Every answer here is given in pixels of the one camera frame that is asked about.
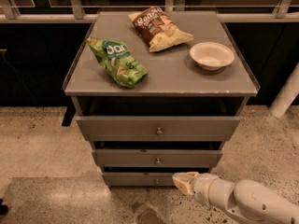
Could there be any grey bottom drawer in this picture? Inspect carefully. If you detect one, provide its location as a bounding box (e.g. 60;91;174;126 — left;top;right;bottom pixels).
102;172;173;187

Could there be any grey drawer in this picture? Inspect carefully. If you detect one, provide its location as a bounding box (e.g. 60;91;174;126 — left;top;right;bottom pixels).
102;172;173;187
77;116;240;142
92;149;222;168

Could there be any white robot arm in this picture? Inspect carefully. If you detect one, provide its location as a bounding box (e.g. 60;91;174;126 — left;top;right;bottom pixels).
172;172;299;224

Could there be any grey drawer cabinet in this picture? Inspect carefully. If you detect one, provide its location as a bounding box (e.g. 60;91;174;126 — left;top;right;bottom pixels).
64;11;259;174

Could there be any grey middle drawer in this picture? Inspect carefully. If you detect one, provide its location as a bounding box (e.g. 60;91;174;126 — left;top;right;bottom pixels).
92;149;222;168

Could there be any grey top drawer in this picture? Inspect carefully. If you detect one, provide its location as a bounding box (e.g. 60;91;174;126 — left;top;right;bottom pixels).
77;116;240;142

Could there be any white pillar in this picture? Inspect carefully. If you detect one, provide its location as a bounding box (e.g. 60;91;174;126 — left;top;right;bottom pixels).
269;63;299;118

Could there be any white bowl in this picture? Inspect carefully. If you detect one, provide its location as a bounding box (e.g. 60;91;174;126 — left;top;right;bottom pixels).
190;42;235;71

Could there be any green chip bag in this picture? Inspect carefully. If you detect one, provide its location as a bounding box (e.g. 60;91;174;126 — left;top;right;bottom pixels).
86;37;148;89

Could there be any brown yellow chip bag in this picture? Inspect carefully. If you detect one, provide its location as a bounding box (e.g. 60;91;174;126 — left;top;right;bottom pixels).
128;7;193;52

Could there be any black object at floor edge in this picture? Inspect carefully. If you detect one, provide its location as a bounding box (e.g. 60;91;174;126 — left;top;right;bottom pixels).
0;199;8;215

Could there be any metal window railing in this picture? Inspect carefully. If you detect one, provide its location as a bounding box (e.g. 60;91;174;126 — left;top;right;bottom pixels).
0;0;299;22

